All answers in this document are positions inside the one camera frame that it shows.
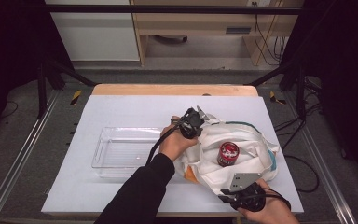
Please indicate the person's right hand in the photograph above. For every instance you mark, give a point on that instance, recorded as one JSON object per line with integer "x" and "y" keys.
{"x": 273, "y": 211}

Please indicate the black horizontal frame bar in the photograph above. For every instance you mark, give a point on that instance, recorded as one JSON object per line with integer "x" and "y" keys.
{"x": 167, "y": 9}

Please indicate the clear plastic storage bin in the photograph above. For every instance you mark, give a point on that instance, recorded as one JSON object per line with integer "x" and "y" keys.
{"x": 121, "y": 152}

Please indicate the wooden table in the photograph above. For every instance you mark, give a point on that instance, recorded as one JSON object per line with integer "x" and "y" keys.
{"x": 174, "y": 89}

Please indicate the yellow black tape piece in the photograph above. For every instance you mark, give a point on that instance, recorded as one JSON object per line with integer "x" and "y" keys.
{"x": 275, "y": 98}
{"x": 75, "y": 97}

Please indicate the light wooden desk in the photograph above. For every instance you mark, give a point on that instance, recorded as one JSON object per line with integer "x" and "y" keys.
{"x": 199, "y": 21}

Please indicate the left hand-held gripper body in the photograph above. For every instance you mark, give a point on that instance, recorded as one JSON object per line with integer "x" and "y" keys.
{"x": 192, "y": 124}

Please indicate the white dotted cloth bag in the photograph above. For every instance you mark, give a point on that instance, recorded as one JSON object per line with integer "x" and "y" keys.
{"x": 248, "y": 140}

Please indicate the black curtain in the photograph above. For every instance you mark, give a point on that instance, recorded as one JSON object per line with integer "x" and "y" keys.
{"x": 341, "y": 62}
{"x": 9, "y": 46}

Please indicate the aluminium floor rail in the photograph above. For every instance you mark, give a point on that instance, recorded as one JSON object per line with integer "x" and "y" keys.
{"x": 323, "y": 161}
{"x": 21, "y": 155}

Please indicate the red can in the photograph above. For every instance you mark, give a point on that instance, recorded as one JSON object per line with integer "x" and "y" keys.
{"x": 228, "y": 154}

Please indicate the white table cover sheet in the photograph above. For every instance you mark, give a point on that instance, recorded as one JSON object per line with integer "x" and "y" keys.
{"x": 136, "y": 112}

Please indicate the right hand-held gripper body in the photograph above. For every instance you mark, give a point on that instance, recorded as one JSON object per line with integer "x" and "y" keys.
{"x": 248, "y": 196}

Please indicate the white cabinet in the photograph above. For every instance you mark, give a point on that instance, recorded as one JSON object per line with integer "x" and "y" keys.
{"x": 96, "y": 34}

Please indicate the black metal stand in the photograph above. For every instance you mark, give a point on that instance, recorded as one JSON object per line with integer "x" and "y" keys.
{"x": 43, "y": 90}
{"x": 300, "y": 90}

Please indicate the person's left hand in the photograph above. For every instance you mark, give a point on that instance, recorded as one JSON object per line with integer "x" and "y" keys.
{"x": 175, "y": 144}

